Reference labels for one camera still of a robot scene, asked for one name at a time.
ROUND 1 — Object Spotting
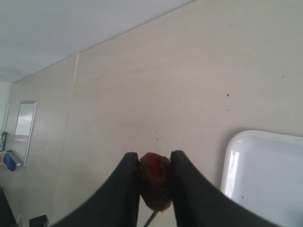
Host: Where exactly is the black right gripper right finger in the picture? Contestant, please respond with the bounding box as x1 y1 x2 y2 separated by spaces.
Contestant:
170 150 274 227

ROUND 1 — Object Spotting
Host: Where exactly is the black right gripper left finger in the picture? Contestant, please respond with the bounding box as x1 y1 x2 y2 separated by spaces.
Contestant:
52 152 140 227

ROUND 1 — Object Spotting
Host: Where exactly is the thin metal skewer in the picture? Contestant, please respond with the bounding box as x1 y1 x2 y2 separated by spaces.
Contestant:
143 211 158 227

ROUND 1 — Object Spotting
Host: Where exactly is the brown meatball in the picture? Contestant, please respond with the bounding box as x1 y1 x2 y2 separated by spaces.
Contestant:
139 152 172 212

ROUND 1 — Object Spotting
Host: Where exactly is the white rectangular plastic tray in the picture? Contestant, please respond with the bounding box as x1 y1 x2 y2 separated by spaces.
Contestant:
220 130 303 227

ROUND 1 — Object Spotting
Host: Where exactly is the blue object on ledge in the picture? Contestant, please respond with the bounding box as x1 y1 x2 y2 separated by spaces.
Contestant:
3 153 17 171

